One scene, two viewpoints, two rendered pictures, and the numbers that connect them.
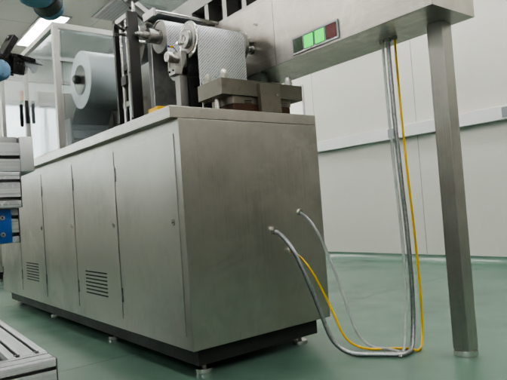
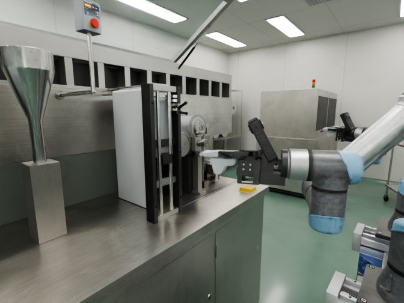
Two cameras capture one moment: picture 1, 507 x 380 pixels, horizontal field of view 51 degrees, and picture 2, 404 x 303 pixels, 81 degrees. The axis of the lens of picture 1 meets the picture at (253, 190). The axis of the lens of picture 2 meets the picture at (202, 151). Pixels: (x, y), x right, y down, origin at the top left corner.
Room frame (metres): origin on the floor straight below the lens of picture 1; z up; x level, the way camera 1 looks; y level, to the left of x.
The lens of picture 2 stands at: (2.41, 1.49, 1.34)
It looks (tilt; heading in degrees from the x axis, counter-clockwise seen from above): 10 degrees down; 256
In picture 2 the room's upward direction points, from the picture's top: straight up
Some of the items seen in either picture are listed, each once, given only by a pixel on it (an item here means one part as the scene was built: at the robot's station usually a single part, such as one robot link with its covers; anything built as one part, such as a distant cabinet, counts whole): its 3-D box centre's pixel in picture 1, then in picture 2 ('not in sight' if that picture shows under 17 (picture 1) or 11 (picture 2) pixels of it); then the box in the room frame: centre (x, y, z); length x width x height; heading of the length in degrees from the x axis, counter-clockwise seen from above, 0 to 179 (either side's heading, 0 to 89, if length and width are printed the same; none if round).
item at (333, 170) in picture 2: not in sight; (331, 168); (1.99, 1.04, 1.21); 0.11 x 0.08 x 0.09; 151
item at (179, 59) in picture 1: (179, 88); (199, 165); (2.13, 0.27, 1.05); 0.06 x 0.05 x 0.31; 128
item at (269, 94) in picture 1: (269, 98); not in sight; (2.02, -0.09, 0.97); 0.10 x 0.03 x 0.11; 128
